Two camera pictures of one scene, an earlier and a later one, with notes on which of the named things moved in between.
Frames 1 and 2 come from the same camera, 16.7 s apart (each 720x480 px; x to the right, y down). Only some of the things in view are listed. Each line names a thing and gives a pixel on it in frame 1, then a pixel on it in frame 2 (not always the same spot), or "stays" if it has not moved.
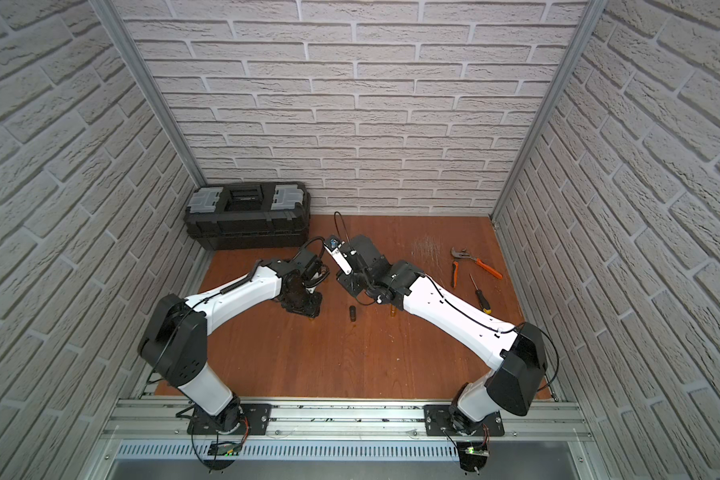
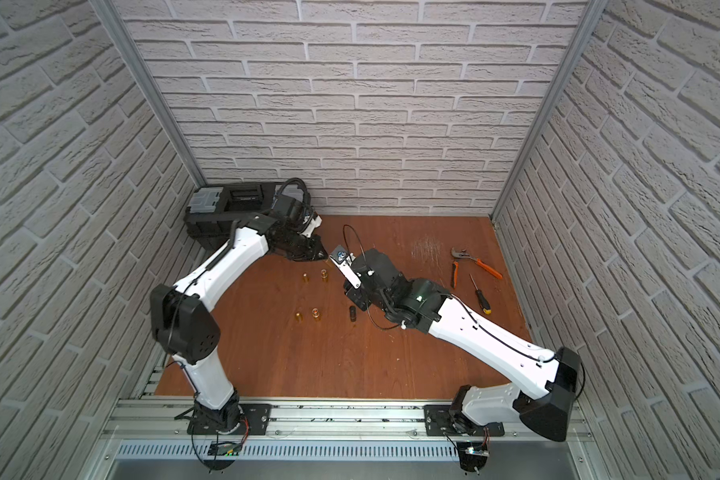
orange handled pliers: (466, 255) stays
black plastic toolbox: (249, 216) stays
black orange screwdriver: (484, 305) stays
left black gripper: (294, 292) -> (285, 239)
